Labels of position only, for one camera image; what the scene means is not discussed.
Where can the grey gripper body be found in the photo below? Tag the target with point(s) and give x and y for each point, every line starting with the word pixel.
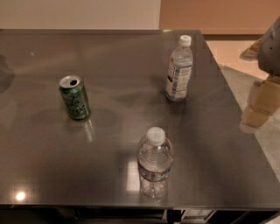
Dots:
pixel 271 52

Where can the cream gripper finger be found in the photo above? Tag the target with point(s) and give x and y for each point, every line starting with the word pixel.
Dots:
pixel 263 102

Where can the labelled water bottle, white cap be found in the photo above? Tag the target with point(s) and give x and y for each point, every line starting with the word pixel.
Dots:
pixel 179 70

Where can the clear water bottle, red label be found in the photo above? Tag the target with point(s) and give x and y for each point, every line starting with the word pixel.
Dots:
pixel 154 155

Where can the green soda can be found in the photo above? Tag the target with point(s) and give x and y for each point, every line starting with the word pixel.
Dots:
pixel 74 96

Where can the dark shelf under table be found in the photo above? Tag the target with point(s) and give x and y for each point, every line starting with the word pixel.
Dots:
pixel 83 215

